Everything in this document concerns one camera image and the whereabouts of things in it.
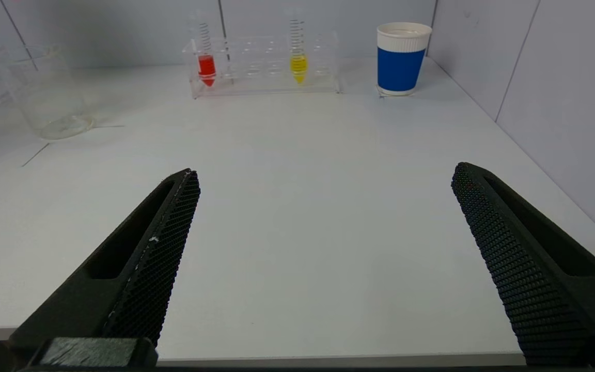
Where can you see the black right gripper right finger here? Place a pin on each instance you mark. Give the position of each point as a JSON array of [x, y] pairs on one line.
[[545, 279]]

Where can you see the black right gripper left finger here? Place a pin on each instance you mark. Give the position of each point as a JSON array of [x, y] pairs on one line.
[[142, 274]]

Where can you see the test tube with red pigment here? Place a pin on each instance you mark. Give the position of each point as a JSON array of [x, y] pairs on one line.
[[206, 70]]

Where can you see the blue white paper cup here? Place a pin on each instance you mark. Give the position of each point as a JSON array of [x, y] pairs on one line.
[[401, 67]]

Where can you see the clear acrylic test tube rack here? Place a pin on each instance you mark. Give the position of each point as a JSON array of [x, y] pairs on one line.
[[266, 72]]

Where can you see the test tube with yellow pigment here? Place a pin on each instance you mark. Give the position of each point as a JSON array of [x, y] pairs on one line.
[[298, 66]]

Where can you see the clear glass beaker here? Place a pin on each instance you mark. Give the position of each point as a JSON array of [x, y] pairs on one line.
[[52, 98]]

